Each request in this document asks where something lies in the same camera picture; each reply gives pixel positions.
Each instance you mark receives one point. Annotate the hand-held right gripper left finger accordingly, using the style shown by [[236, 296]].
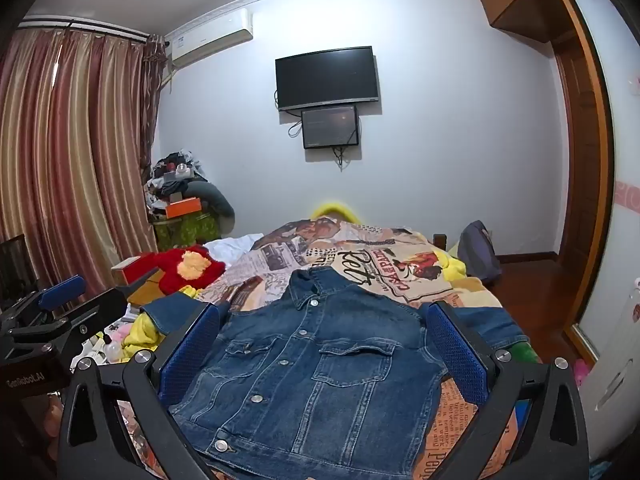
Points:
[[192, 355]]

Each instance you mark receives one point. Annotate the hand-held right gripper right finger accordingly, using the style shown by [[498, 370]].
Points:
[[457, 355]]

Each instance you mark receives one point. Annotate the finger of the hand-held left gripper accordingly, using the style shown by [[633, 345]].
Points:
[[95, 312], [60, 291]]

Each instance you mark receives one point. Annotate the blue denim jacket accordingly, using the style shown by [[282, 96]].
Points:
[[320, 360]]

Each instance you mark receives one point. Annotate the black chair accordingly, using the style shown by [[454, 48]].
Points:
[[17, 265]]

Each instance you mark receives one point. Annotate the red plush toy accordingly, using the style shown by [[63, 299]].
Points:
[[175, 270]]

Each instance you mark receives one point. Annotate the yellow blanket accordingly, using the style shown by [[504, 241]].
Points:
[[452, 265]]

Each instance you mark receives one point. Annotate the grey backpack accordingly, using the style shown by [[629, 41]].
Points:
[[477, 252]]

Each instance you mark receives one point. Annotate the white sheet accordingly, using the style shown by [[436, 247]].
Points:
[[230, 247]]

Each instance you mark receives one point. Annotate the green cloth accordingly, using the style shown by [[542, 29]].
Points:
[[187, 230]]

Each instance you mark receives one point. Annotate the pink toy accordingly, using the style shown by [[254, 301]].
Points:
[[582, 372]]

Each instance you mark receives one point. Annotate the striped curtain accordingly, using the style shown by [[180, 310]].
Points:
[[65, 160]]

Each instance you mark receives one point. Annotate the orange box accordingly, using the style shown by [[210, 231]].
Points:
[[184, 208]]

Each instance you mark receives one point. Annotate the printed blanket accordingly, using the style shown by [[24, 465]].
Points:
[[360, 255]]

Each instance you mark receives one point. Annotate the white appliance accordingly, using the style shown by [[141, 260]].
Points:
[[615, 370]]

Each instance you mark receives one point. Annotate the yellow pillow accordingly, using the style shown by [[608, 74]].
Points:
[[335, 210]]

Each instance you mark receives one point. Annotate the wooden wardrobe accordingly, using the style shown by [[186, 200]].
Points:
[[585, 160]]

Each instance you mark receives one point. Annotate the small black monitor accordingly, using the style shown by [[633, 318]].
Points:
[[330, 127]]

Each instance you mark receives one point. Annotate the curtain rod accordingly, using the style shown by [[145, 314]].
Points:
[[85, 27]]

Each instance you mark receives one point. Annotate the white air conditioner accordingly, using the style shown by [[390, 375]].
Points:
[[210, 37]]

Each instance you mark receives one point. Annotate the black wall television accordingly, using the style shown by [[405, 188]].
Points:
[[327, 77]]

